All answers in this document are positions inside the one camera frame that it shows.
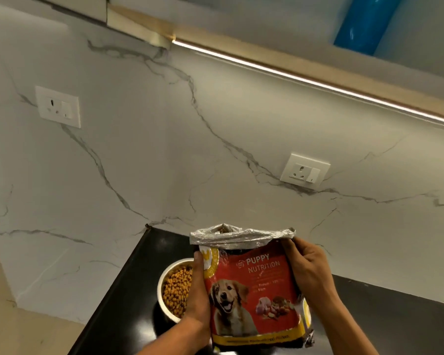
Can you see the person's right forearm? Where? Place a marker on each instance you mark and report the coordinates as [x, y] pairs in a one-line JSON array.
[[340, 332]]

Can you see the under cabinet light strip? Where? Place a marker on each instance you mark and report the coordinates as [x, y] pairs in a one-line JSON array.
[[299, 78]]

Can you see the red puppy food bag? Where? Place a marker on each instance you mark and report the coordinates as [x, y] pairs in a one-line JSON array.
[[251, 292]]

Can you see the white wall socket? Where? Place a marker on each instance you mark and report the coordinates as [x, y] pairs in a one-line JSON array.
[[305, 171], [58, 107]]

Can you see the wall cabinet body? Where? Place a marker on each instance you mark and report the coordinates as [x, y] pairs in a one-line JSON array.
[[281, 25]]

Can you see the person's left hand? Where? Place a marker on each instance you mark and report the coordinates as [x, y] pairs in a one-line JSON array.
[[198, 310]]

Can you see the steel bowl with yellow residue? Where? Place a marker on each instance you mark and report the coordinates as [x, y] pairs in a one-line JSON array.
[[162, 277]]

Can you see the person's left forearm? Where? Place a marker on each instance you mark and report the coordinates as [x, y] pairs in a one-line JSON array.
[[174, 340]]

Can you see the person's right hand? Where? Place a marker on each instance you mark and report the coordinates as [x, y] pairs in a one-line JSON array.
[[310, 277]]

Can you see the blue plastic water bottle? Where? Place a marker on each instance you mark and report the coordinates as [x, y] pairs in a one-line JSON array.
[[366, 22]]

